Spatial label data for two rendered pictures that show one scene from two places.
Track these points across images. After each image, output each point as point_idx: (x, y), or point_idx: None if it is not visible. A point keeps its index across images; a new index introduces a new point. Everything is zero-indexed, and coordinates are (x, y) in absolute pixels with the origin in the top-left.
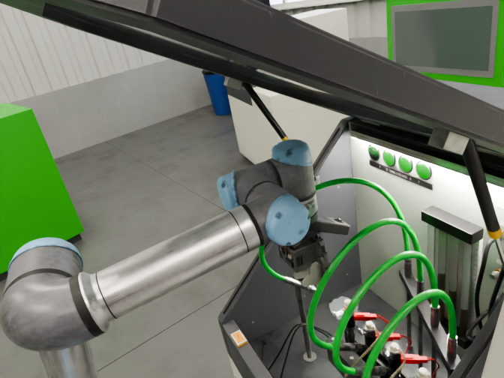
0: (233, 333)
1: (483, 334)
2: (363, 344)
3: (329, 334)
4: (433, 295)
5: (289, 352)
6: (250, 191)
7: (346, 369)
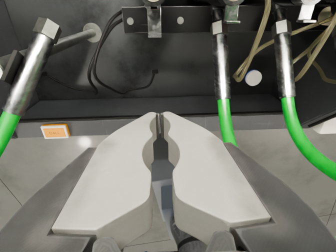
0: (44, 135)
1: None
2: (217, 13)
3: (115, 18)
4: None
5: (73, 53)
6: None
7: (299, 122)
